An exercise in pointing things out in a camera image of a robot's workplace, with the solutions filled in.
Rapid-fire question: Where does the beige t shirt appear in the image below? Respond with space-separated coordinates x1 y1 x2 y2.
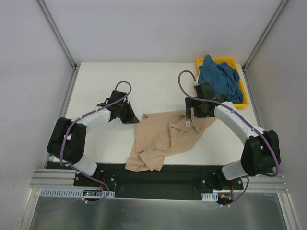
125 110 216 172

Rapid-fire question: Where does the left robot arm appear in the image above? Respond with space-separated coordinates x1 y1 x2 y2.
47 90 139 186

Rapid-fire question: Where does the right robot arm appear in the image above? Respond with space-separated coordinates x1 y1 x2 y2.
185 83 281 189

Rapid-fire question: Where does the white cloth in bin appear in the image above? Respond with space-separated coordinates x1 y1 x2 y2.
196 62 205 85

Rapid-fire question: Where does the blue t shirt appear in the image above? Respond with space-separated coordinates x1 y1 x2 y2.
199 54 243 104

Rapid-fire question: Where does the yellow plastic bin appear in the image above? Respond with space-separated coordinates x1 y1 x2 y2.
212 57 249 109

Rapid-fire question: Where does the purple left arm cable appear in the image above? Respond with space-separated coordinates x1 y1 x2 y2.
35 80 132 226

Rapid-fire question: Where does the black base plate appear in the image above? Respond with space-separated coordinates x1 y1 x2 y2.
45 162 244 199

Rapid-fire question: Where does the right white cable duct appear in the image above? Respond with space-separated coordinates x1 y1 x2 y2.
201 192 218 202

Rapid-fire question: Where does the white cable duct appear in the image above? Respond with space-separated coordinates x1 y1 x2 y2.
201 192 218 202
40 188 115 199

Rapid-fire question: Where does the left aluminium frame post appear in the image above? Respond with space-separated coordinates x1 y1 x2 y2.
36 0 78 70

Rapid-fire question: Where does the aluminium frame post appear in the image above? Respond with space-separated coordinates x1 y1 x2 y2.
242 0 290 72
36 0 78 70

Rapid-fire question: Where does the aluminium front rail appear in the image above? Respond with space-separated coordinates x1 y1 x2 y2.
30 169 290 193

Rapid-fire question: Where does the left white cable duct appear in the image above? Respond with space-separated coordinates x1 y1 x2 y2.
40 188 115 199

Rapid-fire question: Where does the right aluminium frame post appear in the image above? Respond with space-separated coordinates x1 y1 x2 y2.
242 0 290 72

